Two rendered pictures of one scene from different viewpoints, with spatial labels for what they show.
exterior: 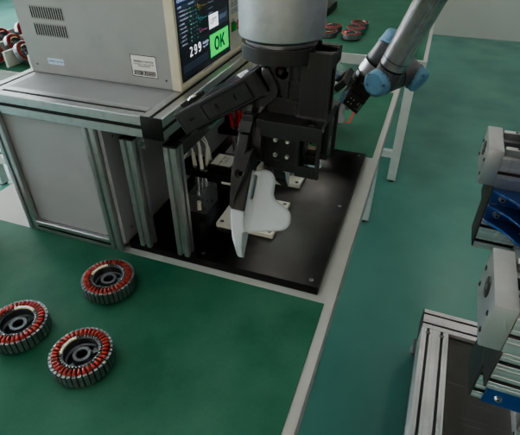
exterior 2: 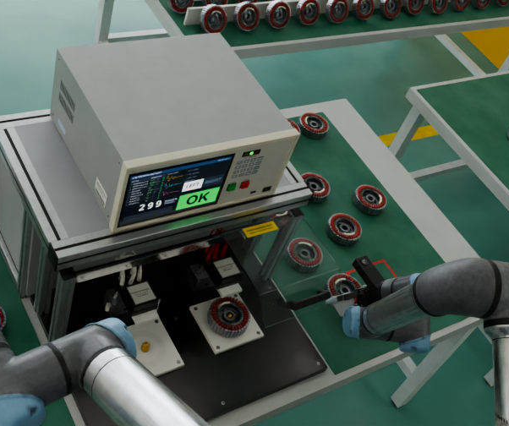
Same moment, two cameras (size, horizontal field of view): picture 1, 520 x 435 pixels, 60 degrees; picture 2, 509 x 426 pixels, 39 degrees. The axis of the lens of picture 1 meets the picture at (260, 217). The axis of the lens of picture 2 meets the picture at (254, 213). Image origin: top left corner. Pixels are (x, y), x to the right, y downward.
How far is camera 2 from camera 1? 1.01 m
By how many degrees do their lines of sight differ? 19
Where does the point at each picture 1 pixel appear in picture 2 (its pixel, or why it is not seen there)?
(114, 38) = (92, 156)
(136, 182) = (42, 270)
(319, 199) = (215, 381)
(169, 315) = not seen: outside the picture
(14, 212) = not seen: outside the picture
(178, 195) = (57, 307)
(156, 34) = (112, 184)
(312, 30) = not seen: outside the picture
